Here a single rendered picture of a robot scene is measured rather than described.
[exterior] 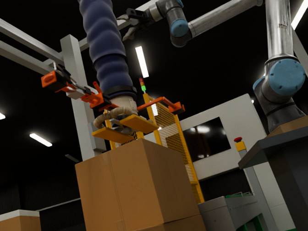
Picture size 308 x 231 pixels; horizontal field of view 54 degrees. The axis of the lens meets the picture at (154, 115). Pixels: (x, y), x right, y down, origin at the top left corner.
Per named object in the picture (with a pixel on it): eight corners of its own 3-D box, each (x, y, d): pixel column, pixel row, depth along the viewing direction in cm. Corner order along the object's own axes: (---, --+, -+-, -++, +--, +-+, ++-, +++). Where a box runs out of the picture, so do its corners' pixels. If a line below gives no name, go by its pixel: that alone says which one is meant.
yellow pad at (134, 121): (145, 134, 195) (144, 127, 197) (159, 128, 192) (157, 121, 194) (119, 123, 165) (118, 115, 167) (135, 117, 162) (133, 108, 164)
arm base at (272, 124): (303, 123, 157) (294, 106, 160) (312, 115, 140) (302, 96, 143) (268, 136, 160) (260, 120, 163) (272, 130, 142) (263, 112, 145)
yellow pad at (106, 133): (121, 144, 201) (119, 137, 203) (134, 139, 198) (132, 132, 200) (91, 135, 171) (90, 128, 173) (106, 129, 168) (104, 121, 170)
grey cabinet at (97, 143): (102, 151, 332) (97, 127, 343) (107, 150, 331) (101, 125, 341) (92, 150, 315) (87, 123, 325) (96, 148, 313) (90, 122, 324)
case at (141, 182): (143, 231, 194) (129, 172, 208) (200, 214, 182) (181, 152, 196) (88, 245, 141) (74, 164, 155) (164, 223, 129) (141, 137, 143)
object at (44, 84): (55, 92, 137) (54, 83, 139) (68, 86, 135) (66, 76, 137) (42, 87, 130) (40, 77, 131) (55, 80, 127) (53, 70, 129)
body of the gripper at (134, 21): (138, 34, 168) (157, 24, 164) (130, 27, 160) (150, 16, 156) (134, 24, 170) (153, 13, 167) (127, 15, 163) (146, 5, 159)
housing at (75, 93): (75, 100, 148) (73, 92, 150) (86, 95, 146) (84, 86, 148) (65, 96, 142) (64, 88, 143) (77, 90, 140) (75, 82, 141)
